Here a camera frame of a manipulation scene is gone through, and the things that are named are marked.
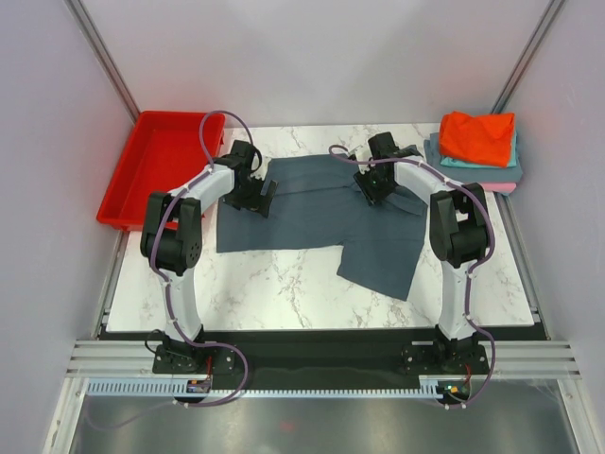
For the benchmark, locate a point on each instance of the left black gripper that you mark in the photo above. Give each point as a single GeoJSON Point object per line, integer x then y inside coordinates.
{"type": "Point", "coordinates": [251, 204]}

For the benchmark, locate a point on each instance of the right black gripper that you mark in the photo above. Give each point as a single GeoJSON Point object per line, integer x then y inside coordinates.
{"type": "Point", "coordinates": [371, 196]}

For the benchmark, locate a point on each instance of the dark blue-grey t-shirt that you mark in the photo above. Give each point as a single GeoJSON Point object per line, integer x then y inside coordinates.
{"type": "Point", "coordinates": [318, 204]}

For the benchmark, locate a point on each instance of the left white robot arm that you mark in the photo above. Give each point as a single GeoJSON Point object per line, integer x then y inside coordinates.
{"type": "Point", "coordinates": [171, 239]}

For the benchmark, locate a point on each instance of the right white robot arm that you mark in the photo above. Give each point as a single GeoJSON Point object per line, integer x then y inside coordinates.
{"type": "Point", "coordinates": [460, 231]}

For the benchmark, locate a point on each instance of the folded grey-blue t-shirt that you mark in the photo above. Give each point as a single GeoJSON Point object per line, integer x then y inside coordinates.
{"type": "Point", "coordinates": [469, 175]}

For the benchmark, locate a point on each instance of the red plastic tray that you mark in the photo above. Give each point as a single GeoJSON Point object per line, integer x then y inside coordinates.
{"type": "Point", "coordinates": [164, 151]}

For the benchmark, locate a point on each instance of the folded orange t-shirt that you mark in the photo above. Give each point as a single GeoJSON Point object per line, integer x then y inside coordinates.
{"type": "Point", "coordinates": [489, 121]}

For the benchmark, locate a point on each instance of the folded pink t-shirt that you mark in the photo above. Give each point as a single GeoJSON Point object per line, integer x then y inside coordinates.
{"type": "Point", "coordinates": [500, 188]}

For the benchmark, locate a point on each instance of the folded teal t-shirt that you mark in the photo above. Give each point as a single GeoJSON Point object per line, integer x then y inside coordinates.
{"type": "Point", "coordinates": [478, 147]}

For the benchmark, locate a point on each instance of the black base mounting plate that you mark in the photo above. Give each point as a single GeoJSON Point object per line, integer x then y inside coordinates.
{"type": "Point", "coordinates": [334, 359]}

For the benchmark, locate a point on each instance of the white slotted cable duct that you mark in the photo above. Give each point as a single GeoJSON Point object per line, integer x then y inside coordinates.
{"type": "Point", "coordinates": [426, 388]}

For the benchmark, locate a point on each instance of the aluminium extrusion rail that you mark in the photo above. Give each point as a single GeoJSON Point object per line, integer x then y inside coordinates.
{"type": "Point", "coordinates": [514, 359]}

